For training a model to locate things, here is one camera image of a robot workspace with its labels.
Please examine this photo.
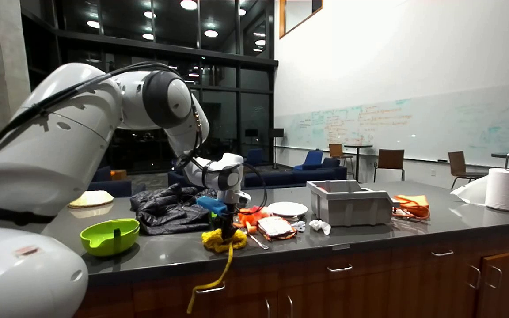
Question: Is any metal drawer handle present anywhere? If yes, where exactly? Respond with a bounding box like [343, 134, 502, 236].
[325, 261, 355, 275]
[430, 247, 458, 259]
[193, 282, 228, 296]

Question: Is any pale yellow plate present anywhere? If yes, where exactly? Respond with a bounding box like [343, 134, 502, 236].
[67, 188, 117, 210]

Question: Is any grey metal box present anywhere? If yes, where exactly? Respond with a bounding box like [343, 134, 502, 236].
[306, 178, 396, 229]

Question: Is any black puffer jacket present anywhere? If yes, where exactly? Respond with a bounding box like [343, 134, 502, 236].
[127, 181, 221, 236]

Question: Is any white packet on orange wrapper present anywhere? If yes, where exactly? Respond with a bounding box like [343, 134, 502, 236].
[257, 213, 299, 241]

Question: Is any white paper towel roll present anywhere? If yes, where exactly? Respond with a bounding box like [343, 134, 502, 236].
[484, 165, 509, 213]

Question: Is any orange cloth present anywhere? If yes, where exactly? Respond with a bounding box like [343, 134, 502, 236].
[391, 192, 433, 222]

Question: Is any brown wooden chair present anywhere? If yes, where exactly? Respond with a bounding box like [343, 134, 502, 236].
[446, 149, 490, 190]
[375, 146, 407, 183]
[327, 141, 357, 172]

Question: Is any wooden counter cabinet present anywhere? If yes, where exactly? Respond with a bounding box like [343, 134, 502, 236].
[73, 224, 509, 318]

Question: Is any white plate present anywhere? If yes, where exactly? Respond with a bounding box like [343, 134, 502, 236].
[264, 199, 310, 218]

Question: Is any long dark blue sofa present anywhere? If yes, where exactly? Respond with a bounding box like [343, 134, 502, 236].
[166, 162, 350, 190]

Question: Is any orange snack wrapper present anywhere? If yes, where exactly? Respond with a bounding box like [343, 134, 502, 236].
[234, 202, 265, 231]

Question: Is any tall round bar table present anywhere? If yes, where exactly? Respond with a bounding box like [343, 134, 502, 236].
[343, 141, 375, 181]

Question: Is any blue armchair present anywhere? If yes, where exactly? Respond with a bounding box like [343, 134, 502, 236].
[292, 146, 325, 172]

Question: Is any silver utensil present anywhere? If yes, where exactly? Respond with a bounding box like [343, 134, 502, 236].
[246, 231, 272, 252]

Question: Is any green plastic bowl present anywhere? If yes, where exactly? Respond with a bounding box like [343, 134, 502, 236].
[78, 215, 143, 259]

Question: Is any wall whiteboard with writing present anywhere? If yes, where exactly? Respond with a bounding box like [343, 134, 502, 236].
[274, 79, 509, 169]

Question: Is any wood framed high window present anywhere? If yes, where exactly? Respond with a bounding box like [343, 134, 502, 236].
[276, 0, 325, 40]

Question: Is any yellow knitted cloth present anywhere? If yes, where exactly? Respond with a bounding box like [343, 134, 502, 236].
[184, 225, 251, 316]

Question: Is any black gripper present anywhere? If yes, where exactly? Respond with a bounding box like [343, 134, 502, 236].
[211, 201, 241, 241]

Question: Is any small white crumpled object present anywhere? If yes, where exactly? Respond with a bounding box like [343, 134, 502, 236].
[308, 217, 334, 238]

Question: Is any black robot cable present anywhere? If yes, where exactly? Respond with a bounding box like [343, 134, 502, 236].
[0, 59, 175, 172]

